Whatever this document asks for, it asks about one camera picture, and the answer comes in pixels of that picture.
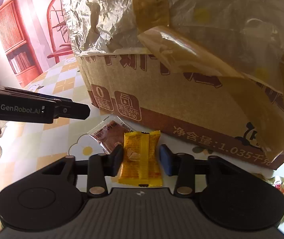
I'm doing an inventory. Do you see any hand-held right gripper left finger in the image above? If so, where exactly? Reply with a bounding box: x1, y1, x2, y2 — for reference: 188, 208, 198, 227
41, 144, 124, 197

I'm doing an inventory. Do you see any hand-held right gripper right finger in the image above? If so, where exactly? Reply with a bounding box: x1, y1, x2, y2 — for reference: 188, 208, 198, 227
159, 144, 233, 196

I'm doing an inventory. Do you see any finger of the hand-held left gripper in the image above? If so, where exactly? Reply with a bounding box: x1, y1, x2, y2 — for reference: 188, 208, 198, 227
53, 100, 91, 120
31, 92, 74, 103

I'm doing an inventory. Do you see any yellow snack packet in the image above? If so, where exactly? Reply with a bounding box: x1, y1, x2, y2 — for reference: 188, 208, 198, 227
118, 130, 164, 188

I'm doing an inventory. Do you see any red-brown snack packet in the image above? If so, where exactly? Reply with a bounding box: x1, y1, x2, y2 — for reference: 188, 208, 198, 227
86, 115, 135, 155

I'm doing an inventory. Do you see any golden red-print snack packet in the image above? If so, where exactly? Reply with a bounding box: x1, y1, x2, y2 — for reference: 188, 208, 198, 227
255, 172, 284, 223

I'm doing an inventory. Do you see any cardboard box with plastic liner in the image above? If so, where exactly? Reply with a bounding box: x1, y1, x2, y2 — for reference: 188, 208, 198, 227
58, 0, 284, 156

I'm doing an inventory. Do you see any checkered floral tablecloth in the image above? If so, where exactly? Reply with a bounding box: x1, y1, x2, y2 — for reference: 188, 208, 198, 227
0, 57, 284, 239

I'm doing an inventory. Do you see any printed room-scene backdrop cloth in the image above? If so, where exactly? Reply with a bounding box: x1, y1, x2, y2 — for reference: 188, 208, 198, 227
0, 0, 83, 89

